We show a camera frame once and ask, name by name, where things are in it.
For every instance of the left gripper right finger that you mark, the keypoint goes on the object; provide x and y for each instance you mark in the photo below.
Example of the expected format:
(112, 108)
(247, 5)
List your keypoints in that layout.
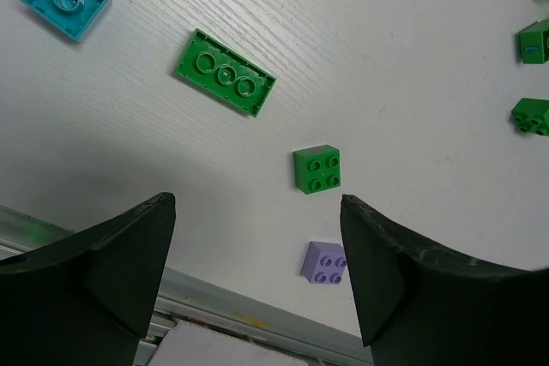
(419, 302)

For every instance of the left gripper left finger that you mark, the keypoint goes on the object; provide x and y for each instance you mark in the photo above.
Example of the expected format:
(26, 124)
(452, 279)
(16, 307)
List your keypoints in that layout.
(87, 299)

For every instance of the purple studded lego cube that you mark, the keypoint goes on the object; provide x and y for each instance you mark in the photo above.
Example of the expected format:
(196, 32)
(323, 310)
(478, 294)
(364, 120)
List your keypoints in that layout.
(324, 263)

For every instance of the green studded lego cube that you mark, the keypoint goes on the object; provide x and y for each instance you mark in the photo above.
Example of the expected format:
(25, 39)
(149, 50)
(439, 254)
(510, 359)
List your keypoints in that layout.
(317, 168)

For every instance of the green small lego cube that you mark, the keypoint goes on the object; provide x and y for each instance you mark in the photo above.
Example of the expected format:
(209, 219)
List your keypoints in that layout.
(530, 116)

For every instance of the green flat lego upturned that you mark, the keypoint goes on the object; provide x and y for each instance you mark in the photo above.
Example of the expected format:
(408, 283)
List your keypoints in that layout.
(216, 69)

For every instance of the green square lego upturned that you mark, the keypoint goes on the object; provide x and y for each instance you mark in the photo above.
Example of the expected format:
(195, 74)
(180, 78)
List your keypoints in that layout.
(533, 43)

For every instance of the aluminium table rail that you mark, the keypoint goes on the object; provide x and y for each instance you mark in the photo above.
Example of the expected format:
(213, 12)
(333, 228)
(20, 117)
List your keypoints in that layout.
(182, 297)

